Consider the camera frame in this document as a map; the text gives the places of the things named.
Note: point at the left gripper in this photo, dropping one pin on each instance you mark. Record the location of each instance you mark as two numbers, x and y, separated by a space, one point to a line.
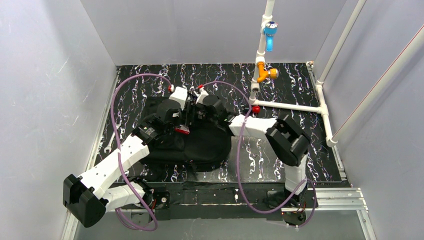
172 118

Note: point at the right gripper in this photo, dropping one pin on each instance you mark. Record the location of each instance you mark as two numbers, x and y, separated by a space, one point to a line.
195 110

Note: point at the white red small card box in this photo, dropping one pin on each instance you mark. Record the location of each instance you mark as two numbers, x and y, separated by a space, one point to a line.
183 130

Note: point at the black student backpack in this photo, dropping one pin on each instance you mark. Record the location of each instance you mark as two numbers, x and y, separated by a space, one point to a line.
203 148

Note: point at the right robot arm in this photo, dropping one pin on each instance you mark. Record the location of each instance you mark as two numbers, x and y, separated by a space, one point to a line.
287 139

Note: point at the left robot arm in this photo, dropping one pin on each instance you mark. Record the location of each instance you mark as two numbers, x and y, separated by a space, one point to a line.
105 186

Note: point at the silver wrench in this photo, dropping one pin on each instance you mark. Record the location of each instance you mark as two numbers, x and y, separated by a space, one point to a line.
108 147

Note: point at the orange flashlight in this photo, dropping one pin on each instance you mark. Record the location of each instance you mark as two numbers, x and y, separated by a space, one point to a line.
264 74

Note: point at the blue flashlight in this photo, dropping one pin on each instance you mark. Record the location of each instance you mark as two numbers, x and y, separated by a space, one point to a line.
269 30

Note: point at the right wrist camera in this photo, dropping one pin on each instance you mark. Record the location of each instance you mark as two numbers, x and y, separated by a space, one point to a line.
200 93

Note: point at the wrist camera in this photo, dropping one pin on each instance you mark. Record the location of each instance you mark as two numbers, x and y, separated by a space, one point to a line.
180 95
200 93

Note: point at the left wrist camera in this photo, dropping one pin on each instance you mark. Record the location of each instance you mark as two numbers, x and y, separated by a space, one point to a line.
180 95

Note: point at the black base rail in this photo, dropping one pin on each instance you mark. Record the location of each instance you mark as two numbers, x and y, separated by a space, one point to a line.
209 200

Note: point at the white pvc pipe frame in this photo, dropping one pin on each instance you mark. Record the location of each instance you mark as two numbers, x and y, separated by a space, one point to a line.
394 69

